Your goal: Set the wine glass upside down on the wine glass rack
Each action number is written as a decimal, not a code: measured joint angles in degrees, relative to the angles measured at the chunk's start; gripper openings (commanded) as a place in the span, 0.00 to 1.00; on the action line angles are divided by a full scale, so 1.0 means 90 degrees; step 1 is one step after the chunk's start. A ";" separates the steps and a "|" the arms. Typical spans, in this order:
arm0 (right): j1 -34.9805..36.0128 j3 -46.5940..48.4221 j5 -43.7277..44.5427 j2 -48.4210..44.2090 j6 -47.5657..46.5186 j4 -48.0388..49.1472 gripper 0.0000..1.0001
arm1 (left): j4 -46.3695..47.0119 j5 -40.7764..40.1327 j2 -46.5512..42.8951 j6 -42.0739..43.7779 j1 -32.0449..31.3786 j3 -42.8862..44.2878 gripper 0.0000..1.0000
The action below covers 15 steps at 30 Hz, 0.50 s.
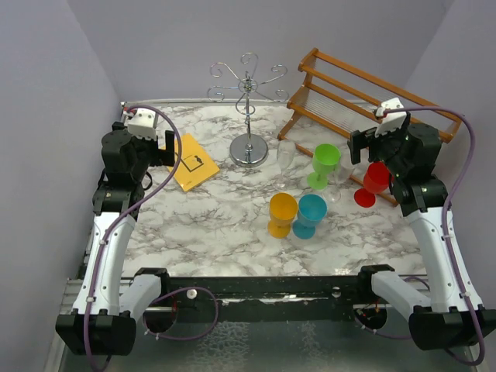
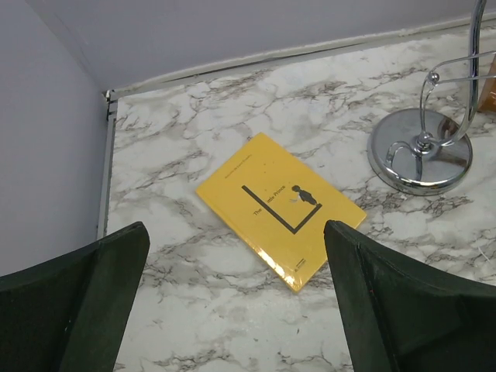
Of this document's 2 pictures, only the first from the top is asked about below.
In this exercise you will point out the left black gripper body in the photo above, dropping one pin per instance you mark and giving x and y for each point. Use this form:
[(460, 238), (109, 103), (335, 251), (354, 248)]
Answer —
[(149, 152)]

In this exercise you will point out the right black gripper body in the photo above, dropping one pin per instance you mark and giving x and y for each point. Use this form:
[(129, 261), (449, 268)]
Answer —
[(385, 147)]

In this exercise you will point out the clear wine glass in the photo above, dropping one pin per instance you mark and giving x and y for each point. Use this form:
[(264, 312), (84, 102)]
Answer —
[(340, 175), (285, 155)]

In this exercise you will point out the green plastic wine glass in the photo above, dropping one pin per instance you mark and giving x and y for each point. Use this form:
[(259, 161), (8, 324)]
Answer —
[(324, 161)]

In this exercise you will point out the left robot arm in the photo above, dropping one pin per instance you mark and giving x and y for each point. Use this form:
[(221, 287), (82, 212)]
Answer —
[(103, 319)]

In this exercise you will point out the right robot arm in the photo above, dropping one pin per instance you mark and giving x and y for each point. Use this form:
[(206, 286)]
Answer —
[(452, 314)]

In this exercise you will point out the red plastic wine glass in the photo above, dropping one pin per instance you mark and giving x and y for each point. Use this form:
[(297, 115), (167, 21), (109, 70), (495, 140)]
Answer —
[(375, 181)]

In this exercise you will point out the wooden shelf rack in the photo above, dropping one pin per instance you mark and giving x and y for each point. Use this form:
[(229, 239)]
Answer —
[(343, 99)]

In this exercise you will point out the chrome wine glass rack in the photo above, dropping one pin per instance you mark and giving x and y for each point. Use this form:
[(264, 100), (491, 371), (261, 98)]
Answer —
[(247, 150)]

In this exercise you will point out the blue plastic wine glass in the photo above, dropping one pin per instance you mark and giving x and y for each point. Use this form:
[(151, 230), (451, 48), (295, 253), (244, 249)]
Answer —
[(312, 209)]

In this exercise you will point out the yellow plastic wine glass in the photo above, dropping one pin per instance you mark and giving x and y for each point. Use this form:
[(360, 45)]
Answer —
[(282, 210)]

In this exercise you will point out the yellow book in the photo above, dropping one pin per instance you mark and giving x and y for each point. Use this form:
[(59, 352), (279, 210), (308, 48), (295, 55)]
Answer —
[(196, 165)]

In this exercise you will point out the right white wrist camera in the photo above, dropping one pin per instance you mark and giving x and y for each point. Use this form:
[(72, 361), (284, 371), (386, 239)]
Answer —
[(389, 121)]

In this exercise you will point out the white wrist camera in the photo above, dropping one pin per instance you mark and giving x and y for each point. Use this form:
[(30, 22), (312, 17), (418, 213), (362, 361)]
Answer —
[(389, 121), (143, 124)]

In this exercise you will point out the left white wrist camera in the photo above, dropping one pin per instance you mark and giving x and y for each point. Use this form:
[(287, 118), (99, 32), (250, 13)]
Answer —
[(143, 124)]

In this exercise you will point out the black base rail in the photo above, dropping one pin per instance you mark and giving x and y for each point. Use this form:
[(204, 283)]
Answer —
[(260, 299)]

